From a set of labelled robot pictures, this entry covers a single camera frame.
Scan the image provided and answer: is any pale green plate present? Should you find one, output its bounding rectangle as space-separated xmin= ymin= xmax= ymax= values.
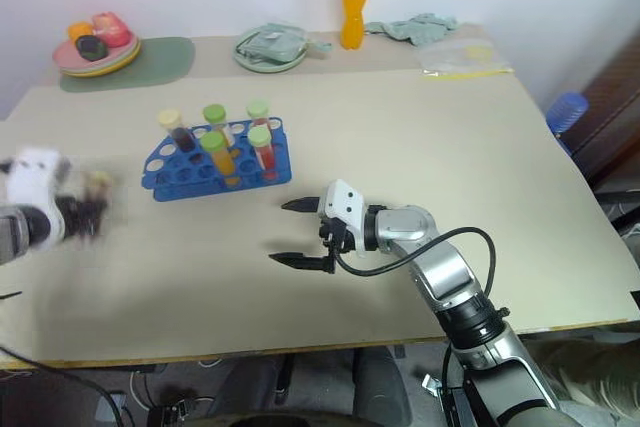
xmin=233 ymin=29 xmax=309 ymax=74

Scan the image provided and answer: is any black object beside table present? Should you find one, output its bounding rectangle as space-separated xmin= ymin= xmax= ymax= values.
xmin=593 ymin=188 xmax=640 ymax=294

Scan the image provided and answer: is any black floor cable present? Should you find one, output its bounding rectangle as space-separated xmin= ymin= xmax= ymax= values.
xmin=0 ymin=341 xmax=124 ymax=427

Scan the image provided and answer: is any yellow plate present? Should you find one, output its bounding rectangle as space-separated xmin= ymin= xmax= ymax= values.
xmin=58 ymin=42 xmax=142 ymax=76

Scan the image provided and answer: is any green plate under stack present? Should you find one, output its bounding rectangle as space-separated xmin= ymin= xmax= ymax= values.
xmin=61 ymin=46 xmax=143 ymax=80

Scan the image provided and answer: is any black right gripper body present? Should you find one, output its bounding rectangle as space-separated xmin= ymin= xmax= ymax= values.
xmin=318 ymin=215 xmax=358 ymax=276

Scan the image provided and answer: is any orange toy fruit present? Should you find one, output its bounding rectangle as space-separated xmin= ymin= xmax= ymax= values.
xmin=66 ymin=21 xmax=95 ymax=44

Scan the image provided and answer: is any blue test tube rack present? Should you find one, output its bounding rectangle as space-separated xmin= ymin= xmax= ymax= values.
xmin=141 ymin=116 xmax=293 ymax=203

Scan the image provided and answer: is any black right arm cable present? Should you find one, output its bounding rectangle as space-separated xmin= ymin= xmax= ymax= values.
xmin=333 ymin=227 xmax=498 ymax=309

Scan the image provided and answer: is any green-capped clear test tube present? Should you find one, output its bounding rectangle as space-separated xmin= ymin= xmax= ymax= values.
xmin=201 ymin=103 xmax=237 ymax=148

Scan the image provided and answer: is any red toy fruit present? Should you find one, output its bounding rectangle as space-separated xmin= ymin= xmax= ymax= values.
xmin=91 ymin=11 xmax=133 ymax=47

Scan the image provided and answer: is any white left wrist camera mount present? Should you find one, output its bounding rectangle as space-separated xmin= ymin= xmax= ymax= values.
xmin=3 ymin=146 xmax=72 ymax=249

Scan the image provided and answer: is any green-capped orange test tube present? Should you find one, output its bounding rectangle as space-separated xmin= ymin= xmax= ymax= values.
xmin=199 ymin=131 xmax=238 ymax=187

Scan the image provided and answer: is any beige fuzzy fabric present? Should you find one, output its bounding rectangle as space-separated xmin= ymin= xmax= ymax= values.
xmin=524 ymin=329 xmax=640 ymax=426

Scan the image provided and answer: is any green placemat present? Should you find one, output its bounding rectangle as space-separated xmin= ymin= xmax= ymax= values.
xmin=59 ymin=36 xmax=196 ymax=94

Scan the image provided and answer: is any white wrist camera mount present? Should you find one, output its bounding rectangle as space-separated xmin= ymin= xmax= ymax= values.
xmin=315 ymin=179 xmax=369 ymax=259
xmin=3 ymin=146 xmax=72 ymax=249

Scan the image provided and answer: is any black toy fruit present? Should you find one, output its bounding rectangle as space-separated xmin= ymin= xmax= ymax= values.
xmin=74 ymin=35 xmax=109 ymax=61

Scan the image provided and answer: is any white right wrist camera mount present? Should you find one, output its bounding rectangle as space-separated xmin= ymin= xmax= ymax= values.
xmin=315 ymin=179 xmax=369 ymax=259

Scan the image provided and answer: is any light-green-capped red test tube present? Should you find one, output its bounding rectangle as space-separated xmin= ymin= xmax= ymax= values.
xmin=247 ymin=126 xmax=280 ymax=181
xmin=245 ymin=100 xmax=274 ymax=136

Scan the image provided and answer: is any black office chair base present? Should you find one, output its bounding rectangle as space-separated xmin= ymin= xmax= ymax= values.
xmin=207 ymin=345 xmax=412 ymax=423

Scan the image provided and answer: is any pink plate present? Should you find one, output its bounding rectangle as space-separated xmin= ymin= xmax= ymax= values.
xmin=53 ymin=36 xmax=139 ymax=71

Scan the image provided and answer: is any yellow-capped dark test tube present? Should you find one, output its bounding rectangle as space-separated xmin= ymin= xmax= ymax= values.
xmin=156 ymin=108 xmax=200 ymax=155
xmin=85 ymin=169 xmax=115 ymax=208

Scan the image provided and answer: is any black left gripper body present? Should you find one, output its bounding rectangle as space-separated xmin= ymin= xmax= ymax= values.
xmin=53 ymin=194 xmax=109 ymax=244

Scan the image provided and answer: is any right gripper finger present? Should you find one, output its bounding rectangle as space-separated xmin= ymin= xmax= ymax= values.
xmin=280 ymin=196 xmax=322 ymax=214
xmin=268 ymin=252 xmax=329 ymax=273

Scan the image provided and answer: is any pale green cloth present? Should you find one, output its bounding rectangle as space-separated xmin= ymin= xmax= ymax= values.
xmin=364 ymin=12 xmax=474 ymax=47

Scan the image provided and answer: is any brown wooden furniture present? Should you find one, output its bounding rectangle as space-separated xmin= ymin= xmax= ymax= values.
xmin=568 ymin=31 xmax=640 ymax=189

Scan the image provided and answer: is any clear yellow-edged zip bag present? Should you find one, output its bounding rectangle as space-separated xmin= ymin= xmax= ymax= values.
xmin=418 ymin=40 xmax=516 ymax=81

